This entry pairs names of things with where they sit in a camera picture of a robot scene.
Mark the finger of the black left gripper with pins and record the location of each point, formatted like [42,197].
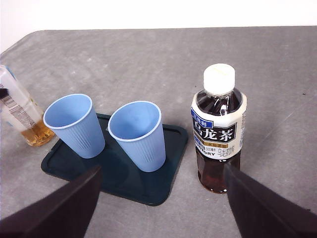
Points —
[3,93]

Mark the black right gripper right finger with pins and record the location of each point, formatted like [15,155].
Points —
[262,213]

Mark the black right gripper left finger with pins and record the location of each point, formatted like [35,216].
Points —
[57,213]

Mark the clear bottle pale yellow tea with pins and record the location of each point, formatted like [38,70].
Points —
[22,111]

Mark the dark oolong tea bottle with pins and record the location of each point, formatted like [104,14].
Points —
[218,134]

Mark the ribbed light blue cup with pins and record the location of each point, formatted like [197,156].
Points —
[146,153]
[84,141]

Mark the dark rectangular tray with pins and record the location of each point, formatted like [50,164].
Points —
[148,188]

